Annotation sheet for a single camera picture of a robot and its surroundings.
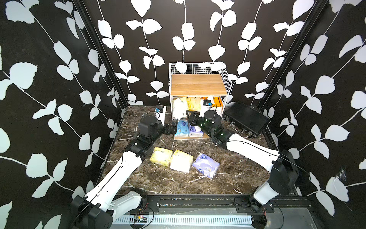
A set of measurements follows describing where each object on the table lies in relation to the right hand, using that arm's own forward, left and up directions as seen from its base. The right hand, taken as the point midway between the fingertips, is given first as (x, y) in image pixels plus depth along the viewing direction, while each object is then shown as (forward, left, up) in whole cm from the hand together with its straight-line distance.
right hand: (187, 110), depth 76 cm
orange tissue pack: (+7, -17, 0) cm, 19 cm away
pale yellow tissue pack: (+3, +4, -2) cm, 6 cm away
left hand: (-4, +9, 0) cm, 10 cm away
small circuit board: (-46, +24, -31) cm, 61 cm away
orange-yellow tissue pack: (-17, +4, -29) cm, 34 cm away
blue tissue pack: (+6, +4, -26) cm, 27 cm away
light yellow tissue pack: (-14, +16, -28) cm, 35 cm away
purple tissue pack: (-21, -12, -26) cm, 35 cm away
